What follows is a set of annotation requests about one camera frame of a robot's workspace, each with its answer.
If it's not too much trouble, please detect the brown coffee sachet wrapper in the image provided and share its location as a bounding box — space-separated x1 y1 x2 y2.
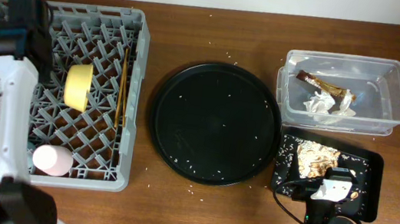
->
296 70 348 98

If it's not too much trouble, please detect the yellow bowl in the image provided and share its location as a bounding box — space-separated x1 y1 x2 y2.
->
63 64 94 112

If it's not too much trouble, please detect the pink plastic cup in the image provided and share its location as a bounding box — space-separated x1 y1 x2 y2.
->
32 144 74 176

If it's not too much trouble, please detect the clear plastic waste bin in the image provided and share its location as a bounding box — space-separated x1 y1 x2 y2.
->
276 50 400 136

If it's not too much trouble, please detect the grey plastic dishwasher rack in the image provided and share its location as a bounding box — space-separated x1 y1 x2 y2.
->
0 0 155 201

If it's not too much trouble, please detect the food scraps pile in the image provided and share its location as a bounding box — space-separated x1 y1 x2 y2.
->
289 139 365 199

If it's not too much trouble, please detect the black rectangular tray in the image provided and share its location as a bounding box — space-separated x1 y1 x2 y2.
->
270 127 385 222

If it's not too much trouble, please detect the crumpled white tissue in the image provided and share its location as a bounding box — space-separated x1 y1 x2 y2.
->
303 90 356 125

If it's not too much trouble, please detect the round black tray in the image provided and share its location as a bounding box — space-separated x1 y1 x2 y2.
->
147 62 282 186

